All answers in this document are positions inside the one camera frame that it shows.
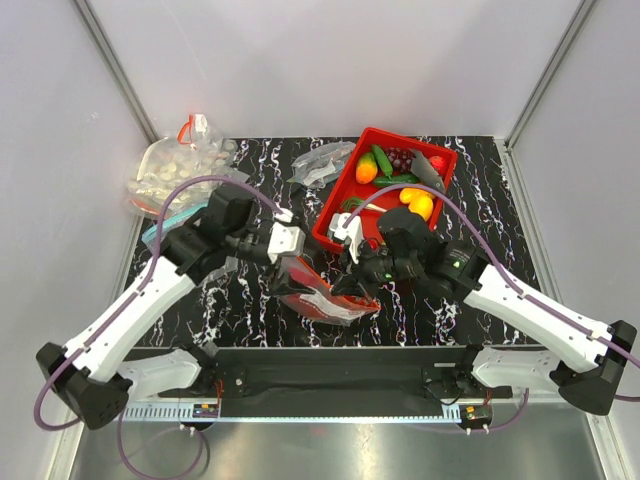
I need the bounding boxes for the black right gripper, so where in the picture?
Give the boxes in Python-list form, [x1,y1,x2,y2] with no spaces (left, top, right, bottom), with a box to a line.
[332,235,420,301]

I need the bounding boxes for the red toy bell pepper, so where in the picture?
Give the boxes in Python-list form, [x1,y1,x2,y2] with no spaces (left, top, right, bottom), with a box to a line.
[287,258,323,288]

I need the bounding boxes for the clear orange-zip bag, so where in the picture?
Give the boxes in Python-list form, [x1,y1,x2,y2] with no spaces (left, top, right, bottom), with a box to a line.
[270,257,381,326]

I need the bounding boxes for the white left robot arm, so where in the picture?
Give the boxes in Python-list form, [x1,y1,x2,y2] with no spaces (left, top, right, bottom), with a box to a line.
[34,180,301,431]

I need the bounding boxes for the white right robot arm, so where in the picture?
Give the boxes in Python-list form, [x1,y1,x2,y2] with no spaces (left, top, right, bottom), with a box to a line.
[329,207,636,416]

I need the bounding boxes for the clear blue-zip bag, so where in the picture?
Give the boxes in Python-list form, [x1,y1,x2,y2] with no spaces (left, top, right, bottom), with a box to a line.
[141,203,206,253]

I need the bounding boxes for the small clear bag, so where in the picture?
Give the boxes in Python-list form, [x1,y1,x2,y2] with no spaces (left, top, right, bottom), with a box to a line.
[288,141,356,189]

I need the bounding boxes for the yellow toy lemon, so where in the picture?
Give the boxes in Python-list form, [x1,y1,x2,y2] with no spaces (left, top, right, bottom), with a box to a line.
[408,195,434,221]

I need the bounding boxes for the yellow toy mango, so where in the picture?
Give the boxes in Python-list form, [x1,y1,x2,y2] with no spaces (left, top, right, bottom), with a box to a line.
[399,187,435,205]

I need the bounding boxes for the green toy scallion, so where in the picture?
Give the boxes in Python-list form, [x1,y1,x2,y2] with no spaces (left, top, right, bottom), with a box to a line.
[340,196,386,214]

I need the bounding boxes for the green toy cucumber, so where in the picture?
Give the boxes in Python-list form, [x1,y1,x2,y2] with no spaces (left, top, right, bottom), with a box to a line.
[372,173,420,189]

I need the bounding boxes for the red plastic bin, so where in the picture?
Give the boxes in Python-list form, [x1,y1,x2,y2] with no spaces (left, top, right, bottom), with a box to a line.
[311,127,458,271]

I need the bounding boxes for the grey toy fish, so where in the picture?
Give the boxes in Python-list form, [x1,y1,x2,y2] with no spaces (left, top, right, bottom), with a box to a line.
[410,149,446,193]

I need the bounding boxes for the purple toy grapes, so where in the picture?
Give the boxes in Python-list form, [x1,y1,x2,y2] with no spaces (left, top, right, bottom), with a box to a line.
[385,147,415,173]

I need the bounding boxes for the green toy pea pod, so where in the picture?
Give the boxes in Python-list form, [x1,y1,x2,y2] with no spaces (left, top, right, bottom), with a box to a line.
[371,144,393,178]

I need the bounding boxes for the red toy apple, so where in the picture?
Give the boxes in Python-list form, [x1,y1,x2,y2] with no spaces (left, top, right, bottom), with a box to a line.
[429,155,449,177]

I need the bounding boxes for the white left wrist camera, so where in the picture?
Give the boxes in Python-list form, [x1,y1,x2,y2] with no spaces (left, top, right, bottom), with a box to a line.
[267,209,306,264]

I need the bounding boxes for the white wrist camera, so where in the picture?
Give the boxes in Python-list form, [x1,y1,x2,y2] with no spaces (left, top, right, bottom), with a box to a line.
[328,213,364,263]
[267,209,306,264]

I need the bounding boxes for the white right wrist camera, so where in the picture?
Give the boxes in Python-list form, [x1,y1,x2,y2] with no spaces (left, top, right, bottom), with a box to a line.
[328,213,364,263]

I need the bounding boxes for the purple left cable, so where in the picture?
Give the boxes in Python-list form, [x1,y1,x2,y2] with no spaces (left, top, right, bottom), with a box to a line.
[33,174,294,480]

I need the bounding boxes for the purple cable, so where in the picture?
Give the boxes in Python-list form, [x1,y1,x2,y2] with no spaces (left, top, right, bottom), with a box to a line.
[342,183,640,434]
[33,174,294,480]

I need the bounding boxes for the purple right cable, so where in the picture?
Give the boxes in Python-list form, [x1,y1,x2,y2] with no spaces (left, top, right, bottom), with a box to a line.
[342,183,640,434]

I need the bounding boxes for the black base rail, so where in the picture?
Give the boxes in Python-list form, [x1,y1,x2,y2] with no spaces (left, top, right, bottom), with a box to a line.
[157,345,516,419]

